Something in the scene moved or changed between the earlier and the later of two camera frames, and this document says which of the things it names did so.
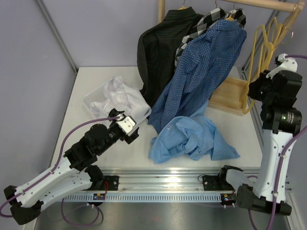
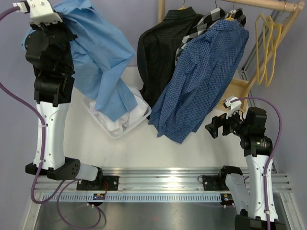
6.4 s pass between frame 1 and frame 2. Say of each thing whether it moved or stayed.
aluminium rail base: stayed
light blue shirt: moved
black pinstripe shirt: stayed
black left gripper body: moved
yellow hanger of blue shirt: moved
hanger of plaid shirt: stayed
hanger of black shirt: stayed
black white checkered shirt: stayed
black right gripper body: moved
